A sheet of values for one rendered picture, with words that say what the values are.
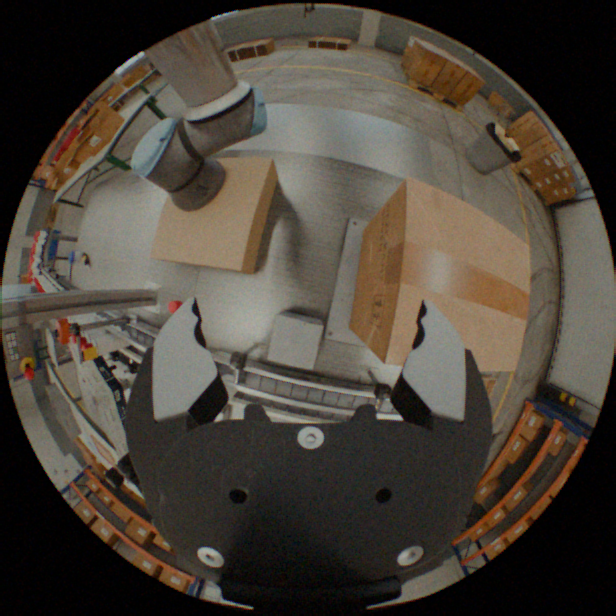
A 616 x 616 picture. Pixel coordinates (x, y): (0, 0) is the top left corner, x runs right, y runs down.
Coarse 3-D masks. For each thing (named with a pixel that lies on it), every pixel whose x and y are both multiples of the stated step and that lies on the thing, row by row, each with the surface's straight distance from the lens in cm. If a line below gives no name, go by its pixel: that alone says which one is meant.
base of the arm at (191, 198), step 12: (204, 168) 49; (216, 168) 52; (192, 180) 47; (204, 180) 49; (216, 180) 51; (168, 192) 50; (180, 192) 49; (192, 192) 49; (204, 192) 52; (216, 192) 52; (180, 204) 53; (192, 204) 52; (204, 204) 52
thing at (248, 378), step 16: (144, 336) 69; (144, 352) 71; (224, 368) 54; (256, 384) 53; (272, 384) 52; (288, 384) 51; (256, 400) 55; (272, 400) 54; (320, 400) 53; (336, 400) 53; (352, 400) 54; (368, 400) 56; (384, 400) 56; (320, 416) 55; (336, 416) 56
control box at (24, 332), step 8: (8, 288) 54; (16, 288) 54; (24, 288) 54; (8, 328) 49; (16, 328) 49; (24, 328) 49; (32, 328) 51; (16, 336) 50; (24, 336) 51; (32, 336) 52; (24, 344) 53; (32, 344) 53; (8, 352) 54; (24, 352) 55; (32, 352) 56; (8, 360) 56; (16, 360) 56; (24, 360) 57; (32, 360) 58; (8, 368) 58; (16, 368) 59; (24, 368) 59; (8, 376) 61; (16, 376) 61
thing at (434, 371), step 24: (432, 312) 11; (432, 336) 10; (456, 336) 10; (408, 360) 8; (432, 360) 8; (456, 360) 9; (408, 384) 7; (432, 384) 7; (456, 384) 8; (408, 408) 8; (432, 408) 7; (456, 408) 7
